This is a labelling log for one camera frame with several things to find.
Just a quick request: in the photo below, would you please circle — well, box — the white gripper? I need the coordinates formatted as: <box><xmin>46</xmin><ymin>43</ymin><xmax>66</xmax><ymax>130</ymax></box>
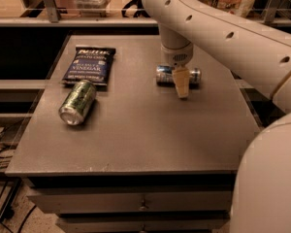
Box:
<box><xmin>161</xmin><ymin>44</ymin><xmax>193</xmax><ymax>99</ymax></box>

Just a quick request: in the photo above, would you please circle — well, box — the silver blue redbull can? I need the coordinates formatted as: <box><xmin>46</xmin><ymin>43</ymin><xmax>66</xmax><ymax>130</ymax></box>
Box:
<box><xmin>156</xmin><ymin>65</ymin><xmax>202</xmax><ymax>84</ymax></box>

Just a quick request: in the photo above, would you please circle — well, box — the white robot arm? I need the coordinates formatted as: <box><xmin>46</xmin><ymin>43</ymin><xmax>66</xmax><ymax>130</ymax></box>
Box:
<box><xmin>142</xmin><ymin>0</ymin><xmax>291</xmax><ymax>233</ymax></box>

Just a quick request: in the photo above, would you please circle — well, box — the green soda can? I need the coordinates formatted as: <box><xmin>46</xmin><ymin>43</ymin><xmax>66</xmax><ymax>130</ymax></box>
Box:
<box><xmin>58</xmin><ymin>80</ymin><xmax>96</xmax><ymax>125</ymax></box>

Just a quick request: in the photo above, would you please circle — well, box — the black bag on shelf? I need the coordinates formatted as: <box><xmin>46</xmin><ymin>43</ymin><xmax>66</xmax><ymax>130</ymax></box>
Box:
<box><xmin>120</xmin><ymin>0</ymin><xmax>150</xmax><ymax>18</ymax></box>

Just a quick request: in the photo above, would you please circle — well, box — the grey drawer cabinet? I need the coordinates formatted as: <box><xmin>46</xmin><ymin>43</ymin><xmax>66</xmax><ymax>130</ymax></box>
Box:
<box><xmin>7</xmin><ymin>36</ymin><xmax>258</xmax><ymax>233</ymax></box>

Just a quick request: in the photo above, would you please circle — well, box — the blue vinegar chips bag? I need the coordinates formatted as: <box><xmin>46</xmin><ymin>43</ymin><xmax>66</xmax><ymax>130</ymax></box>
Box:
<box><xmin>62</xmin><ymin>46</ymin><xmax>116</xmax><ymax>85</ymax></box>

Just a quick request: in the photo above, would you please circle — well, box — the drawer knob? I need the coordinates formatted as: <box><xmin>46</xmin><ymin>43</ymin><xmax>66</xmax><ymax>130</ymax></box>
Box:
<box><xmin>139</xmin><ymin>201</ymin><xmax>148</xmax><ymax>212</ymax></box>

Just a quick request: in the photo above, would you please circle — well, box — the grey metal shelf rail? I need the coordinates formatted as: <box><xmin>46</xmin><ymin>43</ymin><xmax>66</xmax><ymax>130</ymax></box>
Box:
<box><xmin>0</xmin><ymin>0</ymin><xmax>291</xmax><ymax>27</ymax></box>

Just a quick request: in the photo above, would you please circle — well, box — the black floor cables left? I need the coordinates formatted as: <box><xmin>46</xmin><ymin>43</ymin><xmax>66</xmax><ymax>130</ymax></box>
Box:
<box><xmin>0</xmin><ymin>119</ymin><xmax>37</xmax><ymax>233</ymax></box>

